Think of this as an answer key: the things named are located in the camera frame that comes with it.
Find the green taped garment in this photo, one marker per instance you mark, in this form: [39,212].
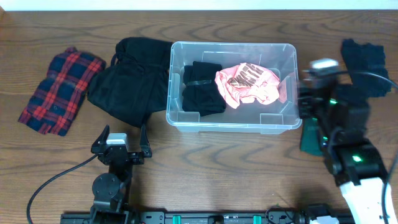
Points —
[310,140]

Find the large black folded garment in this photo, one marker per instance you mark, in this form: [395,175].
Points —
[135,85]

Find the pink printed t-shirt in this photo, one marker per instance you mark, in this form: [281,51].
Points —
[247,82]

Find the red navy plaid shirt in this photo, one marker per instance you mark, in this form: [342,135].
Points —
[57,99]

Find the dark navy folded garment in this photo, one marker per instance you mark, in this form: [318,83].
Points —
[368,58]

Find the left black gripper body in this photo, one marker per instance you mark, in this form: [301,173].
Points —
[136,160]

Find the black taped garment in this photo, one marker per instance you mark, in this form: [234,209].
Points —
[201,92]

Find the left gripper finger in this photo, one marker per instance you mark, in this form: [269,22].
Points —
[101,139]
[144,142]

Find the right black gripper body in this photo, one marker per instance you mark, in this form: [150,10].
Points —
[310,108]

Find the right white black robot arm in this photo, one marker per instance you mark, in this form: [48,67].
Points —
[341,112]

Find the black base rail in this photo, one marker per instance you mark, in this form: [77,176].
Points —
[273,216]

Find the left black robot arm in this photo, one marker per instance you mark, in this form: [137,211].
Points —
[111,190]

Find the clear plastic storage bin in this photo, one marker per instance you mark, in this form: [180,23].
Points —
[275,118]

